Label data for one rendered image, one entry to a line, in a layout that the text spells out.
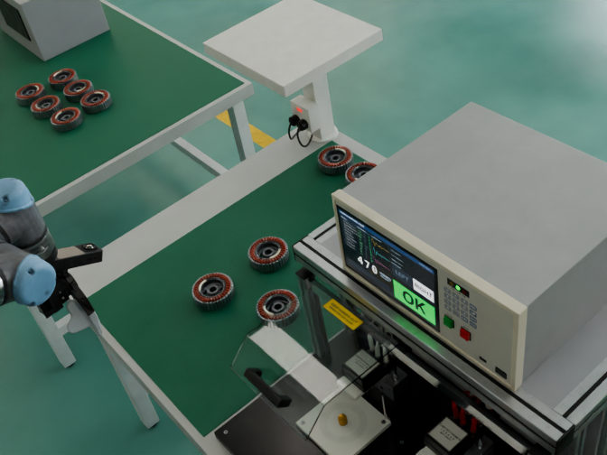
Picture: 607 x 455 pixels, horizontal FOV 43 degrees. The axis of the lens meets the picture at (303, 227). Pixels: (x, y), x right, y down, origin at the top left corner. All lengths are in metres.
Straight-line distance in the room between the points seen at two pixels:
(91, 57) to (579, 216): 2.39
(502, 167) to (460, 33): 3.09
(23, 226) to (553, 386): 0.94
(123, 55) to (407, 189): 2.05
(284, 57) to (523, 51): 2.42
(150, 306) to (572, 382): 1.17
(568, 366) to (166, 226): 1.35
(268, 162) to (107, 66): 1.01
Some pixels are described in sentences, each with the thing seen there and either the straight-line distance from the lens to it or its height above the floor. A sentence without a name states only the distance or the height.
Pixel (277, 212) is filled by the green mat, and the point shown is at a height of 0.75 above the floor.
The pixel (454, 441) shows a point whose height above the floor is 0.92.
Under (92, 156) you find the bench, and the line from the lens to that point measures 2.78.
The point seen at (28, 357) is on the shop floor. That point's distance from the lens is 3.28.
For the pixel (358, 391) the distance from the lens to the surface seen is 1.69.
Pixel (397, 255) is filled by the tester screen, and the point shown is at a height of 1.27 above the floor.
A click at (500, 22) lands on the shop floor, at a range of 4.65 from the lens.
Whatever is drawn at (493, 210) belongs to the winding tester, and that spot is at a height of 1.32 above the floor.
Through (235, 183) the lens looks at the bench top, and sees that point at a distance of 2.46.
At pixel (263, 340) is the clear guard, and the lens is 1.57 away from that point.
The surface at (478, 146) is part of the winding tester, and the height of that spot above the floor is 1.32.
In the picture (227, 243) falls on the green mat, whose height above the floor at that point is 0.75.
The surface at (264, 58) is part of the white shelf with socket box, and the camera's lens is 2.14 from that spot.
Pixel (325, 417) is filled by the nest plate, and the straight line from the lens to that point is 1.79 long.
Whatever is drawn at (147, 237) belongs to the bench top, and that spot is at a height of 0.75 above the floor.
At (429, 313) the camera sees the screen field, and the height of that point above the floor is 1.17.
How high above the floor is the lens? 2.26
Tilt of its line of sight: 42 degrees down
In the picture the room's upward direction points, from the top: 11 degrees counter-clockwise
